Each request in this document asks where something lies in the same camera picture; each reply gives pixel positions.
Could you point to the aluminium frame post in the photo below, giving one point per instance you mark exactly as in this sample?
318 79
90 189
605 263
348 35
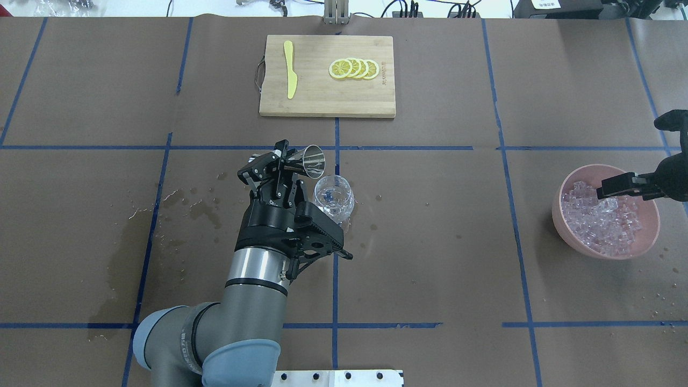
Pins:
336 12

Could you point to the lemon slice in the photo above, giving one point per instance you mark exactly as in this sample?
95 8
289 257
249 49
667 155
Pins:
355 67
363 69
373 69
340 69

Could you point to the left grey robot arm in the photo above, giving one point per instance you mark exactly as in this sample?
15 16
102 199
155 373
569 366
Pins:
236 340

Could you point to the yellow plastic knife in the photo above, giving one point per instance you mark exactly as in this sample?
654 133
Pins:
292 77

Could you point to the clear wine glass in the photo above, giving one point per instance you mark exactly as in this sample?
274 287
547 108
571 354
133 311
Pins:
334 196

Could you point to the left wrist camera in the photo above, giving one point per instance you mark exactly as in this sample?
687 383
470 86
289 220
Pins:
314 235

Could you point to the pink bowl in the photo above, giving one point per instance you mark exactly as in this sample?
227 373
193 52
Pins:
592 174

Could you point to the bamboo cutting board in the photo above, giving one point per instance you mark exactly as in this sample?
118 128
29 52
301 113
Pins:
320 95

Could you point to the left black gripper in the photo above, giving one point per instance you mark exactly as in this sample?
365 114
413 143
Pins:
264 221

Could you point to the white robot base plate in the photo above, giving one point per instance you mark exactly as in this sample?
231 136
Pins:
355 377

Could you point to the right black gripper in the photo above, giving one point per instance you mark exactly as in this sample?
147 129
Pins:
673 176

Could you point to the pile of ice cubes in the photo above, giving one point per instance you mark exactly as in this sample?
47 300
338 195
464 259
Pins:
607 226

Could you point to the steel double jigger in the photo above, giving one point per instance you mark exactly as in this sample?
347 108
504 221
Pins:
308 161

